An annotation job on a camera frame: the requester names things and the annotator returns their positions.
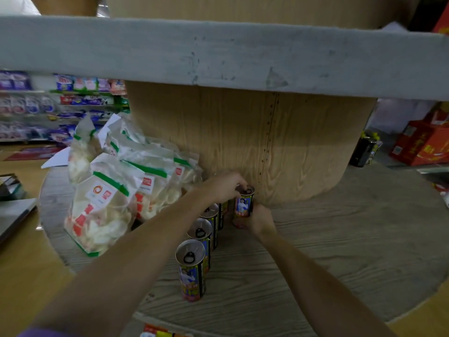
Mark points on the white paper sheet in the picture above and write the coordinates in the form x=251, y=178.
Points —
x=56, y=159

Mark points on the purple shirt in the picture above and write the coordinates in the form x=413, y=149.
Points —
x=45, y=333

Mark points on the red cartoon face carton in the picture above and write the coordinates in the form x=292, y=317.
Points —
x=442, y=193

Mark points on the white plastic bag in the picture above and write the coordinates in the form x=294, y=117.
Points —
x=17, y=5

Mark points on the person's right forearm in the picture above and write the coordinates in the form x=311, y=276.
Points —
x=315, y=287

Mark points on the round wooden shelf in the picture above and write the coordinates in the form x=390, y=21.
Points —
x=280, y=136

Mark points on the row of yellow orange cartons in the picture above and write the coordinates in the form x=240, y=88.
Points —
x=158, y=331

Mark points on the person's left forearm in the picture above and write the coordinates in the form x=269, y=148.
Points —
x=122, y=277

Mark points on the red yellow-print carton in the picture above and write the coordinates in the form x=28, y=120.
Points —
x=421, y=143

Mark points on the yellow green bottle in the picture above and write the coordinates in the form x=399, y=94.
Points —
x=375, y=148

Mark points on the white crumpled paper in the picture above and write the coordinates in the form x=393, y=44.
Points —
x=394, y=27

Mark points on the rows of colourful packets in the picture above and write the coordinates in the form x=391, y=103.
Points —
x=80, y=99

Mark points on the yellow red tall pack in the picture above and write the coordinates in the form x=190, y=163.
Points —
x=438, y=115

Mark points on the red floor mat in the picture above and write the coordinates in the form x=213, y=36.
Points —
x=31, y=154

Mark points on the person's left hand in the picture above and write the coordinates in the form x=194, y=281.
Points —
x=224, y=187

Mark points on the person's right hand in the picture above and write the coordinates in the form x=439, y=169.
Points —
x=259, y=221

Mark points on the large red gift carton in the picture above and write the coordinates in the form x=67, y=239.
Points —
x=442, y=21

